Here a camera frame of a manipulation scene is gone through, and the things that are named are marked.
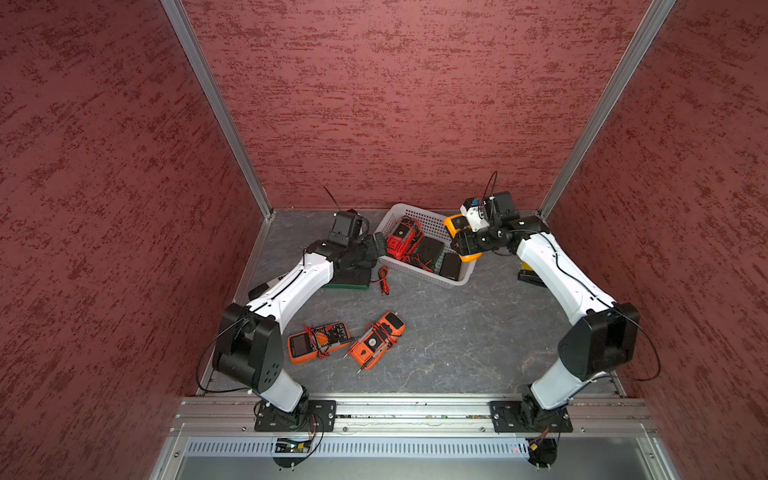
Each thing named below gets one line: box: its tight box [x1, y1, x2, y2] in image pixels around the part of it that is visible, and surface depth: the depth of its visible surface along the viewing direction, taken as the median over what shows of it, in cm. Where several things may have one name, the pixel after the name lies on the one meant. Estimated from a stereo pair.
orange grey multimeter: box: [288, 322, 351, 365], surface depth 84 cm
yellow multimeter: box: [444, 214, 483, 262], surface depth 77 cm
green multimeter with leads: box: [412, 236, 444, 268], surface depth 106 cm
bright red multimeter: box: [386, 215, 425, 261], surface depth 103 cm
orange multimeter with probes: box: [343, 311, 406, 374], surface depth 85 cm
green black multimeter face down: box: [324, 267, 372, 290], surface depth 100 cm
